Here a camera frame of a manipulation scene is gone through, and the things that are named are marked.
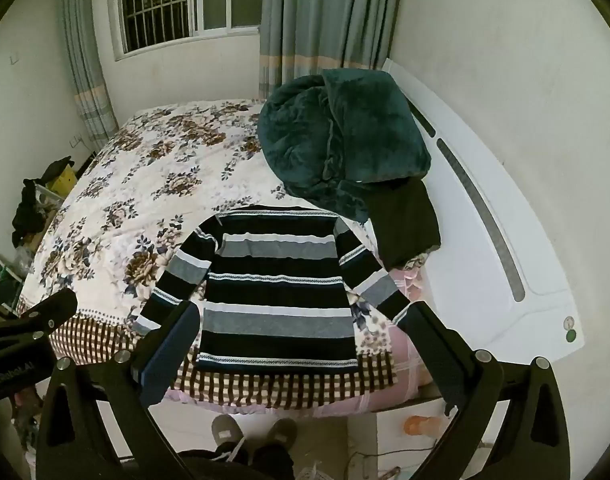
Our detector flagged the yellow box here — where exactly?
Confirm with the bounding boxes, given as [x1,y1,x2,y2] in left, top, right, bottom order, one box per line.
[46,164,78,197]

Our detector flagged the orange plastic object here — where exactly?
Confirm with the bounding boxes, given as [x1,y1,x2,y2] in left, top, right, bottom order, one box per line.
[403,414,444,437]

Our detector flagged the pink bed sheet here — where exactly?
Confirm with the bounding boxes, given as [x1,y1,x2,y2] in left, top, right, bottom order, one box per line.
[315,254,443,416]

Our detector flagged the dark green plush blanket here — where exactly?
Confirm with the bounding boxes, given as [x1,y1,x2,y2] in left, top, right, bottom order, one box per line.
[257,67,432,224]

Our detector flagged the pile of dark clothes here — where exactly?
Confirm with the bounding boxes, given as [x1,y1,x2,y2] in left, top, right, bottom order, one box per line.
[11,157,74,249]

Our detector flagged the green crate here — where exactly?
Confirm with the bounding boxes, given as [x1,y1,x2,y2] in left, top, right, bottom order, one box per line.
[0,244,24,302]

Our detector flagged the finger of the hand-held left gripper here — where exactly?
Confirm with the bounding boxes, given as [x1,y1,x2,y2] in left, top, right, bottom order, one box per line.
[0,287,80,356]

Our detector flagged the black grey white striped sweater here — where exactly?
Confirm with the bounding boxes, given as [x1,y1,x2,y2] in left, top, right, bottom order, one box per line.
[132,206,416,374]

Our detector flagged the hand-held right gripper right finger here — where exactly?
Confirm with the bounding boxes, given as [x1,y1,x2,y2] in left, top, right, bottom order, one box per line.
[399,301,572,480]

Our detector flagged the person's grey shoe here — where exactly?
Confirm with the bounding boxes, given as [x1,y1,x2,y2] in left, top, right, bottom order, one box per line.
[211,413,249,464]
[264,417,300,450]

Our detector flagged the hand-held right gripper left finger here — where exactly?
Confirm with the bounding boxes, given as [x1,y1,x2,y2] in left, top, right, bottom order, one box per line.
[35,300,201,480]

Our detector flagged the person's dark trouser legs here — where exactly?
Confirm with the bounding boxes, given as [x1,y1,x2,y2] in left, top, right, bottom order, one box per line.
[177,439,296,480]

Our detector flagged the floral printed blanket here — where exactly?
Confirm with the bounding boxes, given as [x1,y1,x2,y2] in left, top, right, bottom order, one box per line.
[15,99,432,412]

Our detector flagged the grey-blue curtain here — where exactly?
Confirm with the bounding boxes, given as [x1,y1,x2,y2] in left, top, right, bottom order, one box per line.
[258,0,406,104]
[55,0,120,152]

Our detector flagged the white bed headboard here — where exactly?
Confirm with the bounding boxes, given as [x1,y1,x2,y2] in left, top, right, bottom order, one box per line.
[379,57,588,397]

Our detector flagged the black cloth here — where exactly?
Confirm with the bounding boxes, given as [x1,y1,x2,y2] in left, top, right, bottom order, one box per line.
[366,177,442,272]

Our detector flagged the window with metal grille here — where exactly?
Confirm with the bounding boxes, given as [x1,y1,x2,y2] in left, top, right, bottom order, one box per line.
[107,0,266,62]

